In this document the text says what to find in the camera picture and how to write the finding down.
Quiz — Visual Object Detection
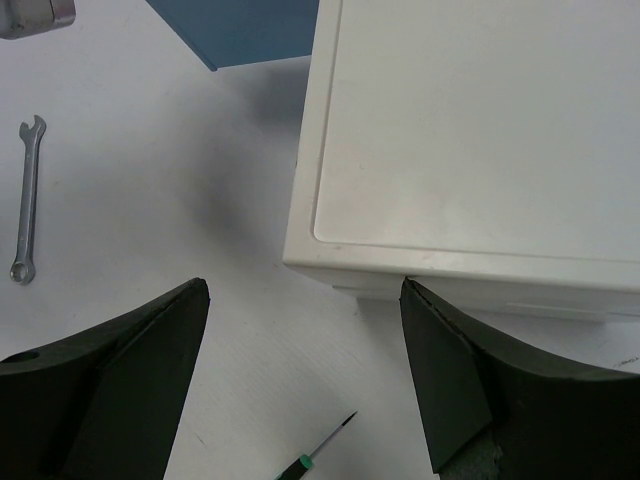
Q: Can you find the silver combination wrench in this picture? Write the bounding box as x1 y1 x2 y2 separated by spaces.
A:
10 115 47 285

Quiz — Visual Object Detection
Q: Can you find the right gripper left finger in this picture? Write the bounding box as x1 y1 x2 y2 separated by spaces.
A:
1 278 209 479

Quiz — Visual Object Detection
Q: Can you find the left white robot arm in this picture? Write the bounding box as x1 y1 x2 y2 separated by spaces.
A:
0 0 76 40

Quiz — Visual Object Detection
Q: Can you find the dark blue drawer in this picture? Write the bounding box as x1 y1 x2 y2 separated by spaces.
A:
148 0 319 71

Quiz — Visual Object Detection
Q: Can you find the small green screwdriver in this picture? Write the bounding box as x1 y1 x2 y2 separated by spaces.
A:
276 411 358 480

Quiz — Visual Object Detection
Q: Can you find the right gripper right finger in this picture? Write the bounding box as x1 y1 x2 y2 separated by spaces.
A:
400 280 639 479

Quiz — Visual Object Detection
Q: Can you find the white drawer cabinet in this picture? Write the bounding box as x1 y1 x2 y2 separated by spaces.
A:
283 1 639 322

